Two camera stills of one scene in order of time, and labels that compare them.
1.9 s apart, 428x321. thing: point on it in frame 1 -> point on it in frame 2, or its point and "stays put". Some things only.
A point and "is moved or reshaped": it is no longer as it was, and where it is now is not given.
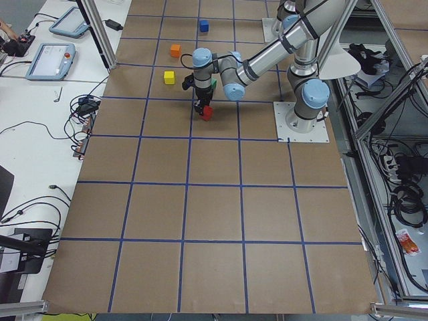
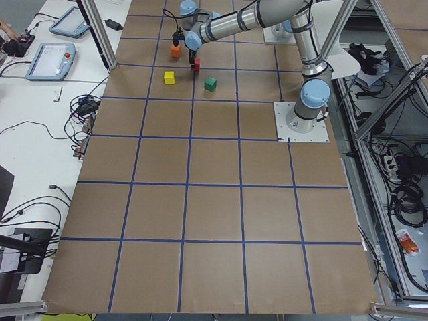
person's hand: x=7 y=28 stays put
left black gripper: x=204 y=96 -> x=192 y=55
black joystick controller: x=19 y=47 stays put
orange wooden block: x=175 y=50 stays put
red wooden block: x=208 y=112 is moved or reshaped
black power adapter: x=113 y=25 stays put
